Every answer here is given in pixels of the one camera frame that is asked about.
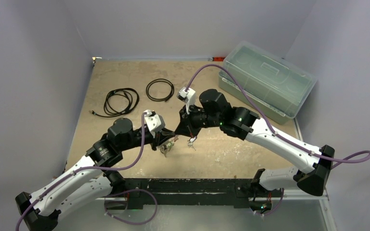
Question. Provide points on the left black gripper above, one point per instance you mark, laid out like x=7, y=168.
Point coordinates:
x=160, y=137

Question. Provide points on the key with green tag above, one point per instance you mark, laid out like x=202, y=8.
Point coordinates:
x=170, y=145

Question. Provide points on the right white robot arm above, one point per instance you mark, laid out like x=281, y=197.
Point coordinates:
x=311, y=167

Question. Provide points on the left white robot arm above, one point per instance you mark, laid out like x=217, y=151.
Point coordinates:
x=95, y=175

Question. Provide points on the red orange clamp tool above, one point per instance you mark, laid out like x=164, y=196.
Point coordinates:
x=216, y=59

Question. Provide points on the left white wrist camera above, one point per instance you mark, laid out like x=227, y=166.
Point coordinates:
x=154, y=122

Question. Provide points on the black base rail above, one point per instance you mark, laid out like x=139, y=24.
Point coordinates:
x=217, y=192

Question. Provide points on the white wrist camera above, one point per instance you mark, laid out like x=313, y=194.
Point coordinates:
x=188, y=96
x=154, y=122

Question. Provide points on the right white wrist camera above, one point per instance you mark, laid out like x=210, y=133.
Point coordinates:
x=188, y=96

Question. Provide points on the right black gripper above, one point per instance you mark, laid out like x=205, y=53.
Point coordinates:
x=187, y=120

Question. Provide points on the clear lidded storage bin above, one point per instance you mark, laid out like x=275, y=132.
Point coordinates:
x=276, y=86

